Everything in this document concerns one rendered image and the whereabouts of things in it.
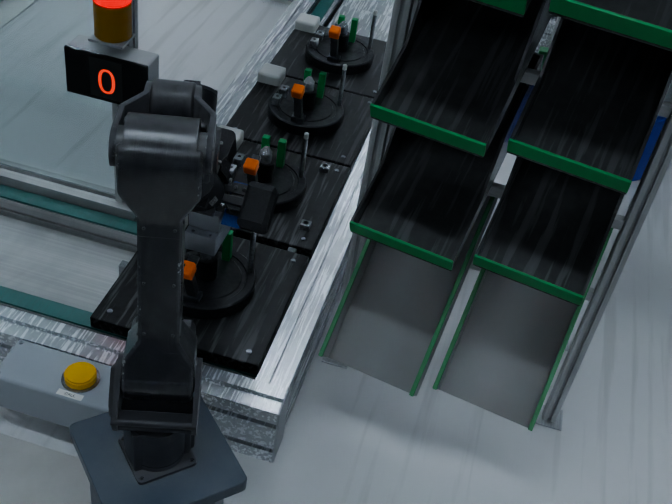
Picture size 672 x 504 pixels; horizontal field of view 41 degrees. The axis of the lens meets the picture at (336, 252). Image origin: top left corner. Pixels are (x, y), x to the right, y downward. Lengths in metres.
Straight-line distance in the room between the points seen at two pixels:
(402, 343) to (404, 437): 0.17
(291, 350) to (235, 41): 1.06
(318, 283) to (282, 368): 0.19
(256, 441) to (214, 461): 0.23
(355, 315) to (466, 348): 0.15
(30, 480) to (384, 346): 0.48
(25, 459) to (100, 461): 0.28
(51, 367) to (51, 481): 0.14
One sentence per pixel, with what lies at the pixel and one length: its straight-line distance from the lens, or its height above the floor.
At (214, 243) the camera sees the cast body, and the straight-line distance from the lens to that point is 1.22.
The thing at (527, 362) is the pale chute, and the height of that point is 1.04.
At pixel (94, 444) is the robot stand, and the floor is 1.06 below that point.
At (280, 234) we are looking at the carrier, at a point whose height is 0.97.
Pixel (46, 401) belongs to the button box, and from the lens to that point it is 1.21.
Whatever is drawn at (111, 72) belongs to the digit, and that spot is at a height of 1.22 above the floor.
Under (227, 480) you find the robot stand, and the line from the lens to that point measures 0.99.
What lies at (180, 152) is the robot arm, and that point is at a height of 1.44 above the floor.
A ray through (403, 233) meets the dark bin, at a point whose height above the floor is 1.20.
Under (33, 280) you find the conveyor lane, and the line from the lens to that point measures 1.41.
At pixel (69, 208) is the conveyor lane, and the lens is 1.49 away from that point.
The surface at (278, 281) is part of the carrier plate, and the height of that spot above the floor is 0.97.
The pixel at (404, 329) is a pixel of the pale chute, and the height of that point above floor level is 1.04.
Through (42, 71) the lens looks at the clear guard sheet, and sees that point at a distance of 1.43.
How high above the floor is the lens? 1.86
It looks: 40 degrees down
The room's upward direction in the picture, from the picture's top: 10 degrees clockwise
